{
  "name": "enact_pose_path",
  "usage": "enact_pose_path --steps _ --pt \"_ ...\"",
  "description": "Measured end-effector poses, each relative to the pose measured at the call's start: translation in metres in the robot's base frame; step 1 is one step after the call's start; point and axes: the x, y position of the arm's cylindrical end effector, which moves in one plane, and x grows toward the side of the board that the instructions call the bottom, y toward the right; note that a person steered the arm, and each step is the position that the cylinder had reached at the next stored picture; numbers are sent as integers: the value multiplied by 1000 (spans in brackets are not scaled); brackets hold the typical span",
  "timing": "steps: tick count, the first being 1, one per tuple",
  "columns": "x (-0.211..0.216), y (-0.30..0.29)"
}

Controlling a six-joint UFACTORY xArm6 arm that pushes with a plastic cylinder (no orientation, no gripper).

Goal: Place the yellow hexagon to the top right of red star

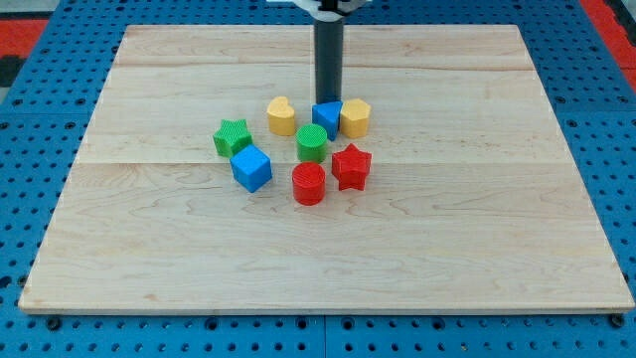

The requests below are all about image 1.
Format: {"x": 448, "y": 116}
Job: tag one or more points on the red star block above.
{"x": 351, "y": 167}

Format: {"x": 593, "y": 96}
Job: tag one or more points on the green cylinder block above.
{"x": 311, "y": 143}

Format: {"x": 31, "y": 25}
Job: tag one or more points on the blue cube block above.
{"x": 251, "y": 168}

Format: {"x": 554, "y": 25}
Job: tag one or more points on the light wooden board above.
{"x": 473, "y": 204}

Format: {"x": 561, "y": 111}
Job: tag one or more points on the green star block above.
{"x": 232, "y": 137}

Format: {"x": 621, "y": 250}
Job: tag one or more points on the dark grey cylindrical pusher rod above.
{"x": 328, "y": 60}

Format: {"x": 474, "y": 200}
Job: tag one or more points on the blue triangle block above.
{"x": 327, "y": 115}

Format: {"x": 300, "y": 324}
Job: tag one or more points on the red cylinder block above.
{"x": 309, "y": 183}

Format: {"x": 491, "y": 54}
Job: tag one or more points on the yellow heart block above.
{"x": 281, "y": 117}

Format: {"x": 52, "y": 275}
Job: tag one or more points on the yellow hexagon block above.
{"x": 355, "y": 117}

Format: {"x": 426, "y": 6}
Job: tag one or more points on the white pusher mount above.
{"x": 327, "y": 10}

